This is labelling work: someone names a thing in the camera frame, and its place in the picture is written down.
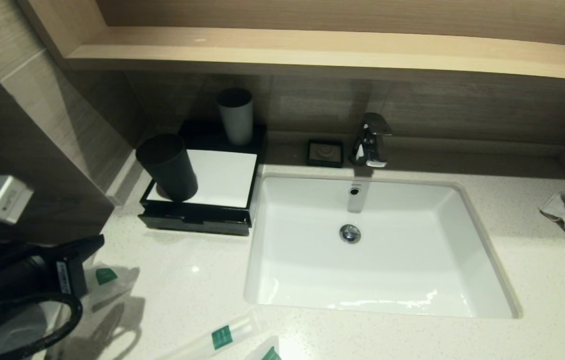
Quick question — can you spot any black plastic cup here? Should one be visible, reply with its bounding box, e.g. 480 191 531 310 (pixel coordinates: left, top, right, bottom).
135 132 199 203

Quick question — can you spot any black amenity drawer box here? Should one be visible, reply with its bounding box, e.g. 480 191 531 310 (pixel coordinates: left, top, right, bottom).
137 120 268 237

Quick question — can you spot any small square green-label packet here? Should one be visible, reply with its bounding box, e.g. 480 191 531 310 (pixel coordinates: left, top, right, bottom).
83 264 134 302

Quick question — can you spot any white bathtub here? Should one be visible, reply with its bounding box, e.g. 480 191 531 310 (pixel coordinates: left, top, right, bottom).
0 300 71 360

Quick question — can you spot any wide toothbrush packet green label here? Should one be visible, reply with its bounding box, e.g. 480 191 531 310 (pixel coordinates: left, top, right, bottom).
154 310 269 360

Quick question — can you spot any light grey plastic cup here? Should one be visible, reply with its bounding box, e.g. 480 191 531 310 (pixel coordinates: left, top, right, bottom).
216 87 254 147

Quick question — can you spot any small packet green corner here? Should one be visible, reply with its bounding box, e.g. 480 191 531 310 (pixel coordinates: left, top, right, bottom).
243 334 284 360

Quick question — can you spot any black square soap dish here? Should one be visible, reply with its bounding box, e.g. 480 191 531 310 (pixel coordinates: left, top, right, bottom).
305 138 345 168

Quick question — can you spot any chrome sink drain stopper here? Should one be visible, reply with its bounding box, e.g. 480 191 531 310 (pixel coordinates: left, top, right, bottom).
339 223 362 245

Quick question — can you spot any white ceramic sink basin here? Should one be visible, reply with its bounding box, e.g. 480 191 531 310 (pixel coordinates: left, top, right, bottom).
243 173 523 320

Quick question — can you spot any chrome sink faucet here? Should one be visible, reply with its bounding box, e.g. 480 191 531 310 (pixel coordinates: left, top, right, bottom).
349 112 393 168

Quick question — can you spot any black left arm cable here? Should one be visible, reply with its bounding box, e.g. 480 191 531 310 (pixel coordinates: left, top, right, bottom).
0 291 84 360

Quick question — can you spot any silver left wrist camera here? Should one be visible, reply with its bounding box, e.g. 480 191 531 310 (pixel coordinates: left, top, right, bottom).
0 174 35 225

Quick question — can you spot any wooden wall shelf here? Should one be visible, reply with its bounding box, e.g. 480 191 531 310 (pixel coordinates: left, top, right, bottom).
15 0 565 84

